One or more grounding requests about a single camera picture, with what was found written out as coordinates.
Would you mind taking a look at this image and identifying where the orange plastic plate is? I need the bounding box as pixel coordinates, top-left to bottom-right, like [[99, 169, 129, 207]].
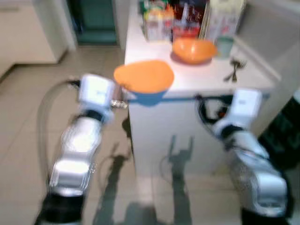
[[113, 60, 175, 94]]

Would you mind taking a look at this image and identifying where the white counter cabinet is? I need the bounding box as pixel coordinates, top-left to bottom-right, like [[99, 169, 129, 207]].
[[124, 0, 300, 178]]

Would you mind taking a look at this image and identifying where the dark metal cutlery piece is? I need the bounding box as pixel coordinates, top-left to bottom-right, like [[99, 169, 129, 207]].
[[224, 58, 248, 83]]

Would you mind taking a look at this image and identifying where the pale green cup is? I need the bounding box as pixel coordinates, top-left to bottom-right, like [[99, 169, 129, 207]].
[[216, 37, 234, 60]]

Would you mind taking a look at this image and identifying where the orange plastic bowl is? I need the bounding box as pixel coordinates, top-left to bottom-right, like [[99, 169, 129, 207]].
[[172, 37, 218, 65]]

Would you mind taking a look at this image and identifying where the black furniture piece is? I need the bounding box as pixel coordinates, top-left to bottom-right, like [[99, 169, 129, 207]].
[[259, 96, 300, 165]]

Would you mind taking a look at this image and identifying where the dark green door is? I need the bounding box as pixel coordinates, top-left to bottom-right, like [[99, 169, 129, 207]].
[[69, 0, 118, 46]]

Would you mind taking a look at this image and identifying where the colourful snack box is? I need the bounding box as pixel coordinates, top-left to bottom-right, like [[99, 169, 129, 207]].
[[142, 1, 175, 43]]

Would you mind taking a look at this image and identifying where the red snack bag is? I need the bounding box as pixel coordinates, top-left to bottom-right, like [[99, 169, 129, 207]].
[[172, 0, 208, 40]]

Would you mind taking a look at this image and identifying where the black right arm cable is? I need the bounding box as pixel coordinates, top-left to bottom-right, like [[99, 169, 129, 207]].
[[197, 101, 244, 155]]

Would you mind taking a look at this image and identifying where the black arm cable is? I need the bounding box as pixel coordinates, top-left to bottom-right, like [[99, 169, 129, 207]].
[[37, 79, 81, 188], [197, 101, 244, 155]]

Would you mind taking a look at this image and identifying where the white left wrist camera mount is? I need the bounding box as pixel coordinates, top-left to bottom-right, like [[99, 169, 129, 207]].
[[77, 74, 118, 113]]

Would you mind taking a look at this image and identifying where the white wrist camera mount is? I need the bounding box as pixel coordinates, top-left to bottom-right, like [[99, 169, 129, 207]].
[[227, 88, 263, 128], [77, 74, 118, 113]]

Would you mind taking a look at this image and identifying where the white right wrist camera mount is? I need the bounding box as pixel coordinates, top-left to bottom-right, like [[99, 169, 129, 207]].
[[227, 88, 263, 128]]

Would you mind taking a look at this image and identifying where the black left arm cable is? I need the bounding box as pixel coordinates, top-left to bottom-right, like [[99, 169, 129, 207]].
[[37, 79, 81, 188]]

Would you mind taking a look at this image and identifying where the white wall cabinet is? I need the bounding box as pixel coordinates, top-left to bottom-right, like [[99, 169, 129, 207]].
[[0, 0, 71, 65]]

